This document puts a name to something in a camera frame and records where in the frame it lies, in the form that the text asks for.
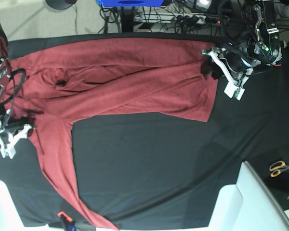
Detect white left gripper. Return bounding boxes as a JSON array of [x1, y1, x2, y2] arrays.
[[201, 43, 260, 87]]

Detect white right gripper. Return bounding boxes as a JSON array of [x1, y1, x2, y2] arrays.
[[0, 108, 37, 151]]

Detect black table leg post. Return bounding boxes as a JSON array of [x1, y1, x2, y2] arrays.
[[120, 6, 136, 33]]

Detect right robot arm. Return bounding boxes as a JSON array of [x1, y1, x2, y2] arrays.
[[0, 24, 33, 158]]

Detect red long-sleeve T-shirt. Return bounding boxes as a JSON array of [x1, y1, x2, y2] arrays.
[[11, 38, 217, 229]]

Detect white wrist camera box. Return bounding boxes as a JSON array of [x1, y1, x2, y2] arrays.
[[224, 82, 245, 101]]

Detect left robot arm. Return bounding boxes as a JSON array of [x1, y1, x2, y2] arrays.
[[201, 0, 282, 87]]

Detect yellow-handled scissors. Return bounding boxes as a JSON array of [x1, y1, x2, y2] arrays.
[[269, 161, 289, 178]]

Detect white foam block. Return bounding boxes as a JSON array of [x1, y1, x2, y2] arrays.
[[208, 161, 289, 231]]

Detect white power strip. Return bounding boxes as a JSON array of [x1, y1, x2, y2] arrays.
[[134, 12, 221, 26]]

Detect black round stand base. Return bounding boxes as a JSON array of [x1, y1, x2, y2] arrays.
[[46, 0, 77, 10]]

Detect blue plastic box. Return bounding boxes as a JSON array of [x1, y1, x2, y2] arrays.
[[97, 0, 164, 7]]

